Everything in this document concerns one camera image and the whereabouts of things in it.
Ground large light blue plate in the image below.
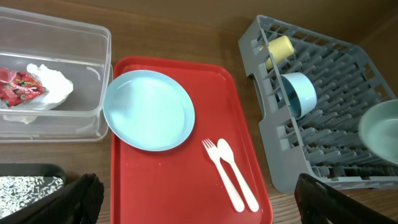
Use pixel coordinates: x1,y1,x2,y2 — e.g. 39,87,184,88
103,70,195,152

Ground white plastic spoon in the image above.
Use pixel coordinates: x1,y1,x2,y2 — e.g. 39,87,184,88
217,139,259,212

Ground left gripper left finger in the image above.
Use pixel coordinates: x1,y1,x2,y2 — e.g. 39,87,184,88
1,173,104,224

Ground white plastic fork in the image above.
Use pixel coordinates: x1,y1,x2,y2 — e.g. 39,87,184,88
202,139,245,213

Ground grey dishwasher rack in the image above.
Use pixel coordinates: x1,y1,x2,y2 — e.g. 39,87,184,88
238,15,397,194

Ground red snack wrapper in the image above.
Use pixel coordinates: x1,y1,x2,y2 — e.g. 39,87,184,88
1,67,48,108

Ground crumpled white tissue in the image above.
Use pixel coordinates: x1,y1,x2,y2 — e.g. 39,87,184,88
1,63,73,111

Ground mint green bowl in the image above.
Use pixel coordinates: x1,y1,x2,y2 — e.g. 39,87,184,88
358,100,397,165

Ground small light blue bowl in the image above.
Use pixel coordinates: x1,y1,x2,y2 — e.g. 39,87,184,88
280,72,317,119

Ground black waste tray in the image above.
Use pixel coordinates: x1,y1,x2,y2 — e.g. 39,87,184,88
0,163,67,218

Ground yellow plastic cup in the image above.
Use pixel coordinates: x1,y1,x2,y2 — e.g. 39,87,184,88
268,35,295,65

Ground red plastic tray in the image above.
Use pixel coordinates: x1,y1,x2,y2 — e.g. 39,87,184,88
110,56,273,223

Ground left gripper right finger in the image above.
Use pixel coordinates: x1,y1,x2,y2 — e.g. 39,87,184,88
294,173,397,224

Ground food leftovers rice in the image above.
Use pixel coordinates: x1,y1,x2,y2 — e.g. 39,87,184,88
1,176,65,218

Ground clear plastic bin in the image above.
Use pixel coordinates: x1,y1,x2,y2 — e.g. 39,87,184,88
1,7,113,143

